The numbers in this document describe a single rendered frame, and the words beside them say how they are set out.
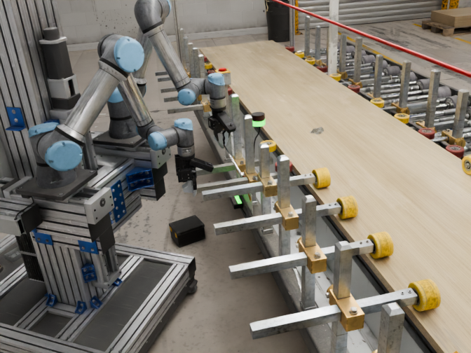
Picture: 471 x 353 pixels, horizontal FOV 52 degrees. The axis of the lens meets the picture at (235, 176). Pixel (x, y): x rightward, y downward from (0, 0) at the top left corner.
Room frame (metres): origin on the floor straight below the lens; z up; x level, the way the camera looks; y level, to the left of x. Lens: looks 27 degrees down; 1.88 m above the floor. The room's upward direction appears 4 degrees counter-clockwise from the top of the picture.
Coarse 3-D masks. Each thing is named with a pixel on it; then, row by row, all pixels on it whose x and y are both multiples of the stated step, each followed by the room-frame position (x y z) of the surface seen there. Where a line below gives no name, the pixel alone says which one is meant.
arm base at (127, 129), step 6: (114, 120) 2.12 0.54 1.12; (120, 120) 2.12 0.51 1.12; (126, 120) 2.12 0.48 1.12; (132, 120) 2.15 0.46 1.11; (114, 126) 2.12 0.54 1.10; (120, 126) 2.11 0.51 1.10; (126, 126) 2.12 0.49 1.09; (132, 126) 2.13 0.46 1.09; (114, 132) 2.11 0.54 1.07; (120, 132) 2.10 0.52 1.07; (126, 132) 2.12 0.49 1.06; (132, 132) 2.12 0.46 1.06; (114, 138) 2.11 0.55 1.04; (120, 138) 2.10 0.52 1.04; (126, 138) 2.10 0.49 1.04
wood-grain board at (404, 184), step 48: (240, 48) 4.46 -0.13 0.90; (240, 96) 3.06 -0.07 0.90; (288, 96) 2.99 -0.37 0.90; (336, 96) 2.92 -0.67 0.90; (288, 144) 2.22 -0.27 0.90; (336, 144) 2.18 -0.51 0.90; (384, 144) 2.14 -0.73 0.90; (432, 144) 2.11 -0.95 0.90; (336, 192) 1.71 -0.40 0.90; (384, 192) 1.68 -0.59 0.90; (432, 192) 1.66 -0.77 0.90; (432, 240) 1.34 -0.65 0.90; (432, 336) 0.92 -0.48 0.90
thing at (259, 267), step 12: (360, 240) 1.28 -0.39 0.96; (324, 252) 1.23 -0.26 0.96; (360, 252) 1.25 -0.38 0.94; (240, 264) 1.20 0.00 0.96; (252, 264) 1.20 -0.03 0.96; (264, 264) 1.19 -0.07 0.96; (276, 264) 1.20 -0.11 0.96; (288, 264) 1.20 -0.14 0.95; (300, 264) 1.21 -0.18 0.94; (240, 276) 1.17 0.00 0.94
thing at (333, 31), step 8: (336, 0) 3.48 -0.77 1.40; (336, 8) 3.48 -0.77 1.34; (336, 16) 3.48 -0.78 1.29; (336, 32) 3.48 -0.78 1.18; (336, 40) 3.48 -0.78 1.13; (336, 48) 3.48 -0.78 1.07; (328, 56) 3.52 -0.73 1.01; (336, 56) 3.48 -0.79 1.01; (328, 64) 3.51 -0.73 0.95; (328, 72) 3.51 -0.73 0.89
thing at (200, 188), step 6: (276, 174) 1.98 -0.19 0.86; (228, 180) 1.96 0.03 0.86; (234, 180) 1.95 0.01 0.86; (240, 180) 1.95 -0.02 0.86; (246, 180) 1.95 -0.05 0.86; (198, 186) 1.92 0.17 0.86; (204, 186) 1.91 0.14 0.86; (210, 186) 1.92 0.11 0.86; (216, 186) 1.92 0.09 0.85; (222, 186) 1.93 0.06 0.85; (228, 186) 1.93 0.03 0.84; (198, 192) 1.91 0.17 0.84
